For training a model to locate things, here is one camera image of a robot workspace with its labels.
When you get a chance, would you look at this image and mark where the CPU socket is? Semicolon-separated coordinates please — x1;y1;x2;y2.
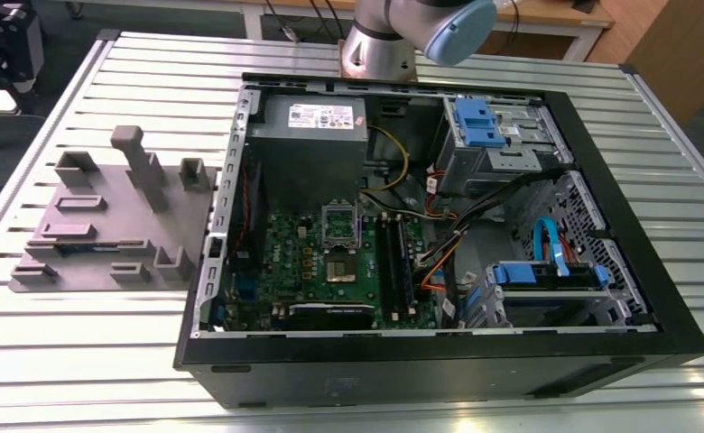
325;251;370;285

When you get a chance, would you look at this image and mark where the grey parts rack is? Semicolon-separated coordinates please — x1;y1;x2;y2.
7;125;225;294

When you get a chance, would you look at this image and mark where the dark RAM stick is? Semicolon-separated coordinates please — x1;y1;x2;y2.
54;242;148;255

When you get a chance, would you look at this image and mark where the white power supply label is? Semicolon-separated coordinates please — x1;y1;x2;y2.
289;104;357;131

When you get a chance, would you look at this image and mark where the grey power supply unit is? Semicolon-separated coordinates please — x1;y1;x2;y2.
246;95;370;217

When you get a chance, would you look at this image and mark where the green motherboard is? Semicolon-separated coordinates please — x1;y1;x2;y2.
225;198;444;330

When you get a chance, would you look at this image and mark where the black graphics card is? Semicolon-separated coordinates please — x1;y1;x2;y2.
285;300;377;331

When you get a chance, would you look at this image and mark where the black RAM slot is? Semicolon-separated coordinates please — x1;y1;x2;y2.
377;214;400;319
394;216;419;318

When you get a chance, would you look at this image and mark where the grey metal drive cage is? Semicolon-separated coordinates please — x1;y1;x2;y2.
436;95;575;196

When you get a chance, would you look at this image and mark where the black open PC case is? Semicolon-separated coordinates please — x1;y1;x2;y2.
173;70;704;410

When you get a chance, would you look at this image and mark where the hard disk in blue carrier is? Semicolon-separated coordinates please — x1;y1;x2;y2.
491;263;611;290

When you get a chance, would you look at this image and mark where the metal disk bay cage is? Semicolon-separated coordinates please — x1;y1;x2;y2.
459;263;660;331

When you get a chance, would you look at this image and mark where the wooden cabinet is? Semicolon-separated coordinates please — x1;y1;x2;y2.
587;0;704;127

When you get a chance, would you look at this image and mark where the cable with metal plug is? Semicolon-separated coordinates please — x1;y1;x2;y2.
266;0;301;45

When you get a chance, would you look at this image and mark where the yellow wire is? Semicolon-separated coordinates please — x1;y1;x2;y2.
361;124;412;195

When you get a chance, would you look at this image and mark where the multicolour power wire bundle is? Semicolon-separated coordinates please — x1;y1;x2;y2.
361;189;460;223

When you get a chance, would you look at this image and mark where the blue plastic bay bracket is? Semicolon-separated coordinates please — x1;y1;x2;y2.
455;97;509;148

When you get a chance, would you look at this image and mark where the orange wire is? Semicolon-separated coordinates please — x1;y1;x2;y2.
419;263;451;297

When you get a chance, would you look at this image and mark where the thick black cable bundle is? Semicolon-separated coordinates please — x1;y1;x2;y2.
415;169;575;270

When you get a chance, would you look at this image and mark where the wooden desk white frame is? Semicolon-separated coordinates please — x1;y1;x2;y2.
241;0;617;62

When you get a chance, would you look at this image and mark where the light blue wire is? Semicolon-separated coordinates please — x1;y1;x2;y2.
533;216;571;277

